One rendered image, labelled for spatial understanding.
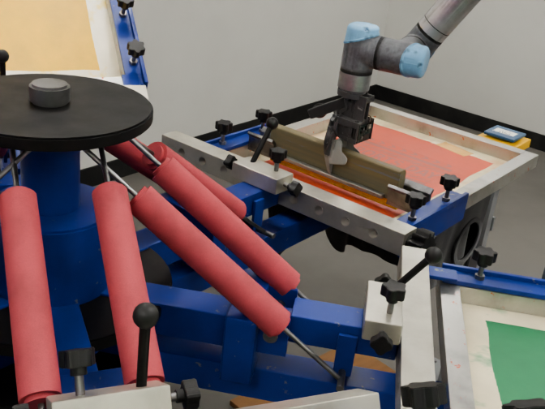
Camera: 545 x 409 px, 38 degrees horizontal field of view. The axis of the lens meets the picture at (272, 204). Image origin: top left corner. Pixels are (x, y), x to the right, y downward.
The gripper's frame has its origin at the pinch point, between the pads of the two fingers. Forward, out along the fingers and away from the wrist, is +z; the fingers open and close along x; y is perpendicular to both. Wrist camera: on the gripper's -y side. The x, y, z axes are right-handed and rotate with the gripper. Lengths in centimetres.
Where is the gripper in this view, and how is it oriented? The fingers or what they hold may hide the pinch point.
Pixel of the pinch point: (332, 165)
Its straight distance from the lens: 194.3
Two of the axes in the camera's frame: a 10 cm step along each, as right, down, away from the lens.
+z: -1.1, 9.0, 4.2
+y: 7.7, 3.5, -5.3
